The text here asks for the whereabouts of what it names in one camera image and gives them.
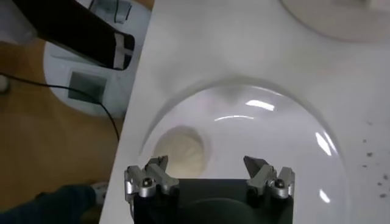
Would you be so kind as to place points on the black robot torso column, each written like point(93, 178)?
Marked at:
point(70, 30)

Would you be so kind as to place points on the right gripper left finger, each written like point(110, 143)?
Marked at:
point(152, 181)

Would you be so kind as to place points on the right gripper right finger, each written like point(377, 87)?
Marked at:
point(274, 181)

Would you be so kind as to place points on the white round plate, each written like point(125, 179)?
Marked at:
point(259, 137)

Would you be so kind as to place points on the white steamed baozi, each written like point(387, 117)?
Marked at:
point(182, 149)

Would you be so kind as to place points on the dark blue cloth object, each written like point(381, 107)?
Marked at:
point(45, 207)

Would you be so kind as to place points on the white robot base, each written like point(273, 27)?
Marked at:
point(58, 82)

